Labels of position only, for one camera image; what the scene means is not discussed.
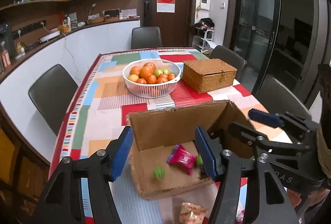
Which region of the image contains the dark chair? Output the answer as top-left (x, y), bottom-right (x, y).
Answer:
top-left (28, 64), bottom-right (78, 135)
top-left (209, 45), bottom-right (246, 81)
top-left (255, 77), bottom-right (311, 120)

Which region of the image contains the colourful patchwork tablecloth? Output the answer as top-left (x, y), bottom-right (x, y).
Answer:
top-left (48, 47), bottom-right (294, 224)

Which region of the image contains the green wrapped candy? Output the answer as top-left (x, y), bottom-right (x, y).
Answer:
top-left (153, 167), bottom-right (165, 179)

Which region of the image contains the white wall intercom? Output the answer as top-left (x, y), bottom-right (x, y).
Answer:
top-left (200, 0), bottom-right (210, 10)

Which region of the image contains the person's right hand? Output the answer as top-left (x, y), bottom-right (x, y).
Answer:
top-left (287, 188), bottom-right (330, 208)

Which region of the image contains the dark chair right far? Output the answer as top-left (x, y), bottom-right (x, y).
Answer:
top-left (209, 45), bottom-right (246, 81)

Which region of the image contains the pink snack packet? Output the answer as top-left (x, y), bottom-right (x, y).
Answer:
top-left (166, 144), bottom-right (196, 175)

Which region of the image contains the brown entrance door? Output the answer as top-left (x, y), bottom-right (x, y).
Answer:
top-left (139, 0), bottom-right (196, 47)

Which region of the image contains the white shoe rack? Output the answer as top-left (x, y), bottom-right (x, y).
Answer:
top-left (192, 27), bottom-right (215, 54)

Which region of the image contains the beige snack packet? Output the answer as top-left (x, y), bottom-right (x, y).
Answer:
top-left (179, 202), bottom-right (207, 224)

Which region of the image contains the woven wicker box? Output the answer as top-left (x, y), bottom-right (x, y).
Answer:
top-left (182, 58), bottom-right (237, 94)

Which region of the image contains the dark chair left side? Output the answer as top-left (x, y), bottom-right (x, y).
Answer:
top-left (28, 64), bottom-right (78, 135)

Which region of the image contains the dark chair right near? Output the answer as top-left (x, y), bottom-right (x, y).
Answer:
top-left (255, 77), bottom-right (311, 120)

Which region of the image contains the white fruit basket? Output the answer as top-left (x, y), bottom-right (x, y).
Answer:
top-left (122, 59), bottom-right (182, 98)

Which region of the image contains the dark chair far end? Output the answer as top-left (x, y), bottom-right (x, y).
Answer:
top-left (131, 26), bottom-right (163, 49)

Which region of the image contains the white curved counter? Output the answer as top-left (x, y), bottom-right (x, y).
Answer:
top-left (1, 20), bottom-right (140, 161)

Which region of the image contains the cardboard box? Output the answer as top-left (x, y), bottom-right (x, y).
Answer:
top-left (126, 99), bottom-right (259, 201)

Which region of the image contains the black glass cabinet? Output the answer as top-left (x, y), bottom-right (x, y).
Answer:
top-left (224, 0), bottom-right (330, 107)

